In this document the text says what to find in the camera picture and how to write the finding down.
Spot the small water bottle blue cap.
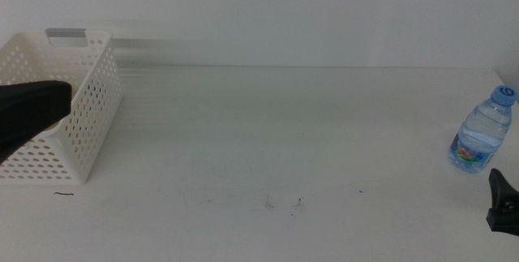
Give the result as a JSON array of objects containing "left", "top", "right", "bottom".
[{"left": 448, "top": 84, "right": 519, "bottom": 174}]

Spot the white perforated plastic basket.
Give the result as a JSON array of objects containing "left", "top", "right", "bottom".
[{"left": 0, "top": 28, "right": 122, "bottom": 186}]

